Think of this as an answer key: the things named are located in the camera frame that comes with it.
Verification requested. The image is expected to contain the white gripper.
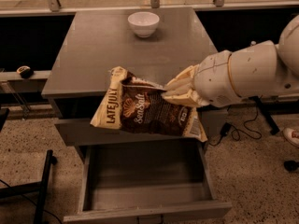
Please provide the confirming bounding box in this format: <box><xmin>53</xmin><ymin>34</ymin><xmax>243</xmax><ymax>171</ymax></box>
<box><xmin>162</xmin><ymin>50</ymin><xmax>241</xmax><ymax>107</ymax></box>

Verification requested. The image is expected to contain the brown Late July chip bag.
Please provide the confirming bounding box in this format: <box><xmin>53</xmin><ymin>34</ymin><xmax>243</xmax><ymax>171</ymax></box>
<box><xmin>91</xmin><ymin>66</ymin><xmax>207</xmax><ymax>142</ymax></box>

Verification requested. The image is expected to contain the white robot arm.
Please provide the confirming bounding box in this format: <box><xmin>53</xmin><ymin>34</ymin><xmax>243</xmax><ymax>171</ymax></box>
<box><xmin>163</xmin><ymin>16</ymin><xmax>299</xmax><ymax>107</ymax></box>

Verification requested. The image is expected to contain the grey middle drawer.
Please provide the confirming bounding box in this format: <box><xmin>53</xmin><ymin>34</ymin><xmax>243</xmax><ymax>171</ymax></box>
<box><xmin>55</xmin><ymin>108</ymin><xmax>228</xmax><ymax>146</ymax></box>

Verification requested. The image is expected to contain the grey drawer cabinet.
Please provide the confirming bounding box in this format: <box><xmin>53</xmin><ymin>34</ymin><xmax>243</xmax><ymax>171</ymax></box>
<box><xmin>40</xmin><ymin>7</ymin><xmax>236</xmax><ymax>151</ymax></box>

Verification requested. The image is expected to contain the grey open bottom drawer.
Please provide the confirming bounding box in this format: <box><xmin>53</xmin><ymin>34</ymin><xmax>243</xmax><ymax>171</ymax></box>
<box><xmin>64</xmin><ymin>139</ymin><xmax>232</xmax><ymax>224</ymax></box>

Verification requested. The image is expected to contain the black power adapter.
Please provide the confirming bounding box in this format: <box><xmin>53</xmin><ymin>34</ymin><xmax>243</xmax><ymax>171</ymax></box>
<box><xmin>221</xmin><ymin>122</ymin><xmax>232</xmax><ymax>137</ymax></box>

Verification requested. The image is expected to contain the white ceramic bowl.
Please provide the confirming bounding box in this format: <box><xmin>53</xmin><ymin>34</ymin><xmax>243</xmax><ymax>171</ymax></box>
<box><xmin>127</xmin><ymin>12</ymin><xmax>160</xmax><ymax>38</ymax></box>

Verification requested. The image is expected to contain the white sneaker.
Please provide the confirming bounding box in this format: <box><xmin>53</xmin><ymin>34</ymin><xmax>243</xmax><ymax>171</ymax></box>
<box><xmin>283</xmin><ymin>128</ymin><xmax>299</xmax><ymax>147</ymax></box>

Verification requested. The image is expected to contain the black chair caster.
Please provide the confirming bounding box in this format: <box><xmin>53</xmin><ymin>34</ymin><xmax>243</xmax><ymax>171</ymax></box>
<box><xmin>283</xmin><ymin>161</ymin><xmax>299</xmax><ymax>172</ymax></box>

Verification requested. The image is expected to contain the black tape measure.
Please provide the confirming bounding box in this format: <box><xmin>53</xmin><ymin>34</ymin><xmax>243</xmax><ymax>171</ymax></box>
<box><xmin>17</xmin><ymin>65</ymin><xmax>34</xmax><ymax>78</ymax></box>

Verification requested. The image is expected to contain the black metal stand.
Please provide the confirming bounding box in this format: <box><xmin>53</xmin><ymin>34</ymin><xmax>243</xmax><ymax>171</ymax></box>
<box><xmin>0</xmin><ymin>107</ymin><xmax>58</xmax><ymax>224</ymax></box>

